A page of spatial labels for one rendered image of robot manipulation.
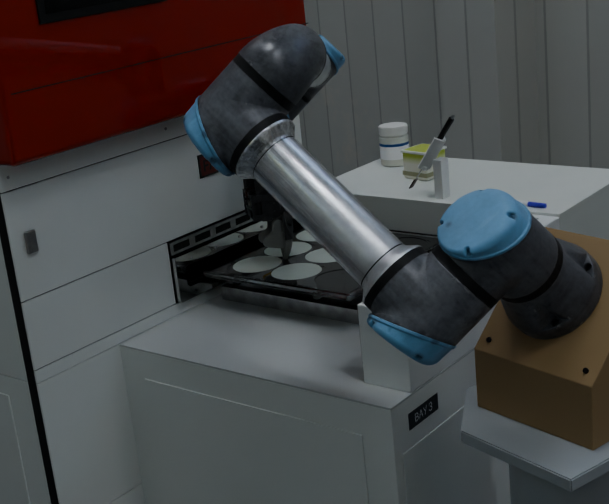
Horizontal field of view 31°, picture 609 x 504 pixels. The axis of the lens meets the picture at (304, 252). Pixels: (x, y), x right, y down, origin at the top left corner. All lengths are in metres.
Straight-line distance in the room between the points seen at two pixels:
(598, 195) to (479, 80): 1.98
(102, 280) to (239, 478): 0.45
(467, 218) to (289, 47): 0.37
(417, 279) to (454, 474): 0.55
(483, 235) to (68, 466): 0.99
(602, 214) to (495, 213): 0.90
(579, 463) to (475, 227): 0.36
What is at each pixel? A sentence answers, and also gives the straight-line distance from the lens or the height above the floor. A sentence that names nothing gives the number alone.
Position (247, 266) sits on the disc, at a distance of 2.25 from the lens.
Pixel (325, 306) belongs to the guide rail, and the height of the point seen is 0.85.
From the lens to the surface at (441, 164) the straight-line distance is 2.33.
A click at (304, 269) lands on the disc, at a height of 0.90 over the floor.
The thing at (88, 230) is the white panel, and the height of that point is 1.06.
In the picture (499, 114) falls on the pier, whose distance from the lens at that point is 4.25.
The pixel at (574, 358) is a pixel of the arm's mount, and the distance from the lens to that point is 1.62.
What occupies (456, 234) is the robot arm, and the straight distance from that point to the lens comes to 1.52.
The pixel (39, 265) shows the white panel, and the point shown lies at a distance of 2.01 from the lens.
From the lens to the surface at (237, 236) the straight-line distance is 2.35.
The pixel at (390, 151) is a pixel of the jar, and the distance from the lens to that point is 2.65.
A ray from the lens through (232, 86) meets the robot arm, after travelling 1.65.
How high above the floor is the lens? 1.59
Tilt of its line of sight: 18 degrees down
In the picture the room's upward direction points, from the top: 6 degrees counter-clockwise
